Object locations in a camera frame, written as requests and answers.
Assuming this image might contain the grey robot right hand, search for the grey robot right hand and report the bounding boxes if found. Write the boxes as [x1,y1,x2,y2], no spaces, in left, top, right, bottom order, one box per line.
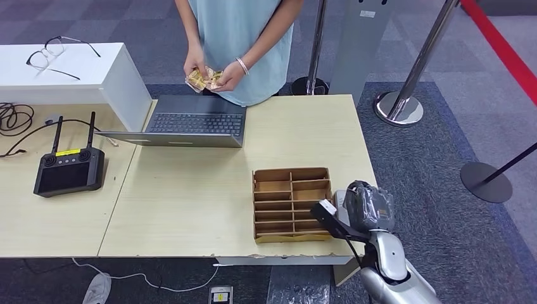
[343,180,395,234]

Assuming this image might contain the person's right hand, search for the person's right hand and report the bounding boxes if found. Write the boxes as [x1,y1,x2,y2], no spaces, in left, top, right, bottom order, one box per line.
[183,45,210,80]

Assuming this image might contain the person's left hand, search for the person's left hand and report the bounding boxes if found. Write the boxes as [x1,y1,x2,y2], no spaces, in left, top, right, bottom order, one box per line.
[211,60,248,93]

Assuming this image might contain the stack of gold cards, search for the stack of gold cards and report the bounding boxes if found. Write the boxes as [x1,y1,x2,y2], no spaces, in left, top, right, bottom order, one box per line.
[185,66,224,93]

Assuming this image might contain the person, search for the person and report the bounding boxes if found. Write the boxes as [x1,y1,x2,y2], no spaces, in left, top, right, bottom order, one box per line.
[174,0,305,107]

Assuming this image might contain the cardboard card organizer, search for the cardboard card organizer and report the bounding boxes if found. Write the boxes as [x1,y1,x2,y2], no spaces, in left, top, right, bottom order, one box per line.
[251,167,334,245]

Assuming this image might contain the grey laptop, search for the grey laptop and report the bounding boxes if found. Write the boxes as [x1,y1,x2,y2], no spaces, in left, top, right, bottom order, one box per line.
[95,94,248,148]

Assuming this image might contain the wooden table leg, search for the wooden table leg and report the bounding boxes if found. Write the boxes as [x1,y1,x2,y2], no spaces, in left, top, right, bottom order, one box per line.
[333,256,365,288]

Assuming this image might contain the white riser box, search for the white riser box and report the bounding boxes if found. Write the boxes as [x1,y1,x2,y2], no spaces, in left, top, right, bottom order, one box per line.
[0,42,153,133]

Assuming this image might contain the chrome stanchion with black base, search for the chrome stanchion with black base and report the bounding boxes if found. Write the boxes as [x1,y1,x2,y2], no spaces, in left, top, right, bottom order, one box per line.
[290,0,330,96]

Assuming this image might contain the grey kiosk panel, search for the grey kiosk panel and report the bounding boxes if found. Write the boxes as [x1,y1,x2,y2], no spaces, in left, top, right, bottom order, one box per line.
[328,0,397,108]

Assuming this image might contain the black-rimmed glasses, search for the black-rimmed glasses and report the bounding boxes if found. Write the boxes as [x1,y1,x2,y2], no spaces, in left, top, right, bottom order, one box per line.
[25,35,102,81]

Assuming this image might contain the black remote controller with antennas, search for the black remote controller with antennas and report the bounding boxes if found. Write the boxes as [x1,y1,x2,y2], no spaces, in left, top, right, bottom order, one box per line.
[33,111,106,198]

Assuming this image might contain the grey floor socket box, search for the grey floor socket box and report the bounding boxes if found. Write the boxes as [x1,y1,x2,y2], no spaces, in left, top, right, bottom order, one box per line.
[208,285,234,304]

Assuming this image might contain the red barrier belt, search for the red barrier belt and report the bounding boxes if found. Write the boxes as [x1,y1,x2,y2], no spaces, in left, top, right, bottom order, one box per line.
[460,0,537,106]

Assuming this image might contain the white shoe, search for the white shoe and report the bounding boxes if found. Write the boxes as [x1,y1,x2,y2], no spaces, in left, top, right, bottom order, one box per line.
[82,272,113,304]

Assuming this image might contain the silver bracelet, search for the silver bracelet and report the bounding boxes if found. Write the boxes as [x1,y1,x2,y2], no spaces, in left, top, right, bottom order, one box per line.
[234,56,250,77]

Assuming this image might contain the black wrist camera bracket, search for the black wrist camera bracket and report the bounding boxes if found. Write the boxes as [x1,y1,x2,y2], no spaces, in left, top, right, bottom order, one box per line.
[310,202,372,244]

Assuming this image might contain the thin black cable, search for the thin black cable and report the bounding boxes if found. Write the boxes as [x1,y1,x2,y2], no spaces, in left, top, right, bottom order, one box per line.
[0,118,120,159]

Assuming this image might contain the coiled black cable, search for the coiled black cable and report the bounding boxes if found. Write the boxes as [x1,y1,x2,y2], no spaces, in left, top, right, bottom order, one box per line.
[0,103,35,137]

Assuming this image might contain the white floor cable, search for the white floor cable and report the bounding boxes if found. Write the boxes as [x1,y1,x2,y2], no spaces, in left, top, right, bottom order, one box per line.
[71,258,220,293]

